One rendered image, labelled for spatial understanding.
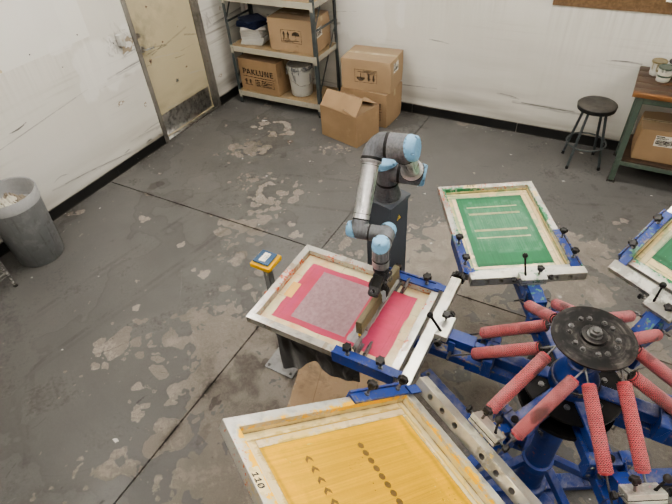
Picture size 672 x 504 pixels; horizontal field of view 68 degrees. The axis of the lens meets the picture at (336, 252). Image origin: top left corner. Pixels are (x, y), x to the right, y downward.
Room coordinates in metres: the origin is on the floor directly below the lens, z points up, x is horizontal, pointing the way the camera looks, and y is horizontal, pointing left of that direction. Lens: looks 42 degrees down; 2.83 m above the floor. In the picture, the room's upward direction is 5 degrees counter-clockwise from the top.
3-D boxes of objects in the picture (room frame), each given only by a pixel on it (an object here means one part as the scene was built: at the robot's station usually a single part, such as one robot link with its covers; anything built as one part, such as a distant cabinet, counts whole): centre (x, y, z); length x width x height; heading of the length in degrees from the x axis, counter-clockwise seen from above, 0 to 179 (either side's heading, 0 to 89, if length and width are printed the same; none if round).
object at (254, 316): (1.66, -0.02, 0.97); 0.79 x 0.58 x 0.04; 58
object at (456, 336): (1.36, -0.50, 1.02); 0.17 x 0.06 x 0.05; 58
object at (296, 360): (1.51, 0.13, 0.74); 0.46 x 0.04 x 0.42; 58
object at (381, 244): (1.58, -0.19, 1.39); 0.09 x 0.08 x 0.11; 158
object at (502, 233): (2.01, -0.95, 1.05); 1.08 x 0.61 x 0.23; 178
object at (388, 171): (2.22, -0.31, 1.37); 0.13 x 0.12 x 0.14; 68
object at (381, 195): (2.22, -0.31, 1.25); 0.15 x 0.15 x 0.10
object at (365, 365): (1.29, -0.08, 0.98); 0.30 x 0.05 x 0.07; 58
